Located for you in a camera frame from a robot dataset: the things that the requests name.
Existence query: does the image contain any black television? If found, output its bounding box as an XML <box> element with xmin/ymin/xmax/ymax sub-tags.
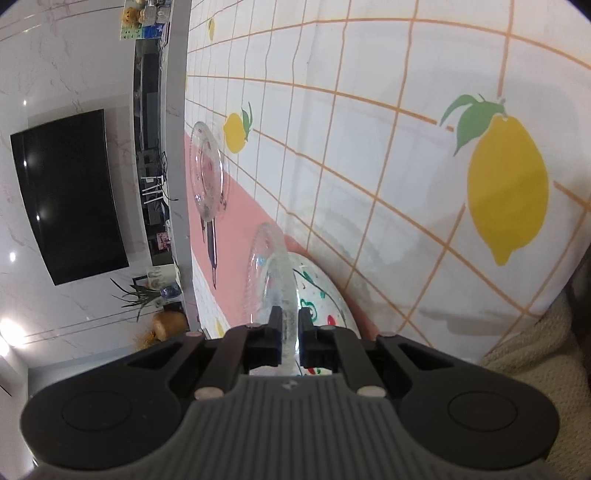
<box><xmin>10</xmin><ymin>109</ymin><xmax>130</xmax><ymax>286</ymax></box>

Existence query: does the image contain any marble television cabinet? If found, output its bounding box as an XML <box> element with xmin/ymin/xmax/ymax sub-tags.
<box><xmin>131</xmin><ymin>0</ymin><xmax>199</xmax><ymax>333</ymax></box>

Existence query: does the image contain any beige knit blanket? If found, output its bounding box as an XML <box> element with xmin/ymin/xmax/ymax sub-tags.
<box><xmin>480</xmin><ymin>288</ymin><xmax>591</xmax><ymax>416</ymax></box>

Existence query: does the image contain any clear glass flower-print plate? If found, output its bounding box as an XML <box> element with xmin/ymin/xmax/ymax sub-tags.
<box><xmin>189</xmin><ymin>121</ymin><xmax>230</xmax><ymax>223</ymax></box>
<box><xmin>248</xmin><ymin>222</ymin><xmax>301</xmax><ymax>374</ymax></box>

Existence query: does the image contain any white fruit-print plate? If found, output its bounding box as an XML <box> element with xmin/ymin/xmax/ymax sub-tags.
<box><xmin>286</xmin><ymin>252</ymin><xmax>360</xmax><ymax>376</ymax></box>

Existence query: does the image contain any white printed jar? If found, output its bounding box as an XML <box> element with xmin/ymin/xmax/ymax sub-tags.
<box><xmin>133</xmin><ymin>265</ymin><xmax>180</xmax><ymax>287</ymax></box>

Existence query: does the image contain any green leafy plant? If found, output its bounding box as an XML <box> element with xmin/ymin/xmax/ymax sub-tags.
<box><xmin>110</xmin><ymin>276</ymin><xmax>160</xmax><ymax>321</ymax></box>

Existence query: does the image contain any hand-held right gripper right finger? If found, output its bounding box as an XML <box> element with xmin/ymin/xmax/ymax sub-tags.
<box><xmin>299</xmin><ymin>309</ymin><xmax>455</xmax><ymax>398</ymax></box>

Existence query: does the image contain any white router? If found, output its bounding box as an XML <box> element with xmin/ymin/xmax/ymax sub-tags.
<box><xmin>140</xmin><ymin>173</ymin><xmax>168</xmax><ymax>208</ymax></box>

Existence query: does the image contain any dried flower bunch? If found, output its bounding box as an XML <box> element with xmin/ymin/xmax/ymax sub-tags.
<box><xmin>131</xmin><ymin>330</ymin><xmax>160</xmax><ymax>354</ymax></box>

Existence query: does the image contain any gold vase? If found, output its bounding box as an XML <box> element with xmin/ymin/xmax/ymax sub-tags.
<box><xmin>152</xmin><ymin>310</ymin><xmax>189</xmax><ymax>340</ymax></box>

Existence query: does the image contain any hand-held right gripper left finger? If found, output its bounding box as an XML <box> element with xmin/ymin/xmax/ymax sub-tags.
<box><xmin>127</xmin><ymin>307</ymin><xmax>283</xmax><ymax>398</ymax></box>

